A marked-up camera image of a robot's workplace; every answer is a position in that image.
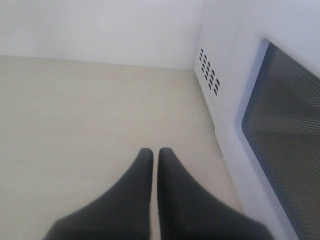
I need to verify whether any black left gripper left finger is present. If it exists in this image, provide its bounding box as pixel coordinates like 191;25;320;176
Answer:
44;148;154;240

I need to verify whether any white microwave door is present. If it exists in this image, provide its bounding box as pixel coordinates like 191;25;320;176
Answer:
214;27;320;240

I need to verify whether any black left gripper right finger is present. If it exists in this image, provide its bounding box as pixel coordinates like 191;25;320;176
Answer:
157;147;274;240

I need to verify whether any white Midea microwave oven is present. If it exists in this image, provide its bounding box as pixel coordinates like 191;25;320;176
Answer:
192;0;320;136

